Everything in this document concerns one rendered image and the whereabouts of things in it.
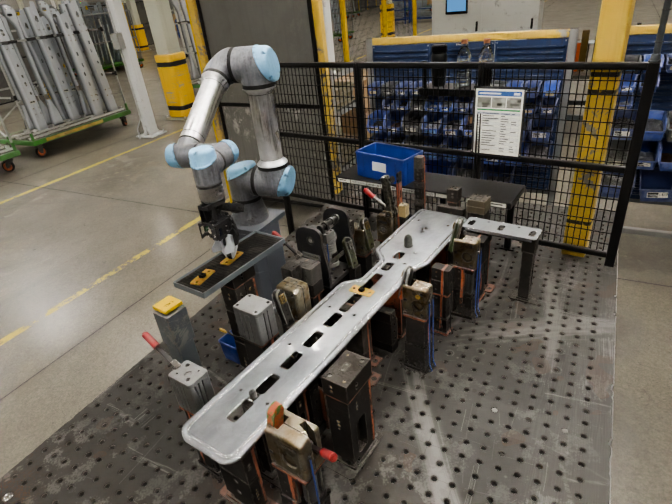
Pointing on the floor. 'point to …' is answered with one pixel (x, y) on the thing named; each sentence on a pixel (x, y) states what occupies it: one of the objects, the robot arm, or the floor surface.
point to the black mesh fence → (479, 135)
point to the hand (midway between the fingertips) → (230, 253)
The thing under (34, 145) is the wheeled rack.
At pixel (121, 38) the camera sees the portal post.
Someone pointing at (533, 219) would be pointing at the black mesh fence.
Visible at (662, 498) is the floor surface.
